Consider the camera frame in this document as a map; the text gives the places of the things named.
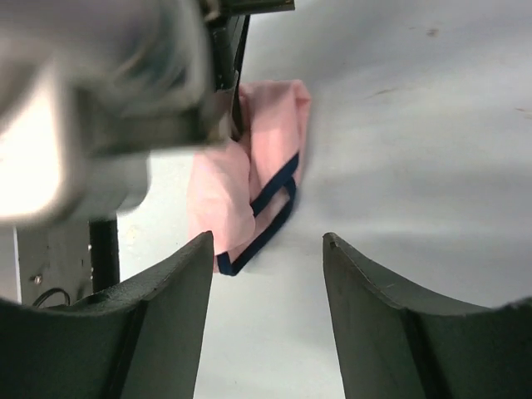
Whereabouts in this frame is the pink underwear navy trim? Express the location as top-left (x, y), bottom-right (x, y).
top-left (187, 80), bottom-right (311, 276)

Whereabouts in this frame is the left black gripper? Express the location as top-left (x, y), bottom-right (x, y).
top-left (199, 0), bottom-right (295, 141)

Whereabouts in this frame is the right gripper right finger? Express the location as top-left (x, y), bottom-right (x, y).
top-left (323, 233), bottom-right (531, 399)

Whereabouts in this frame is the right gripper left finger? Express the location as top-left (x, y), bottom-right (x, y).
top-left (1, 232), bottom-right (214, 398)

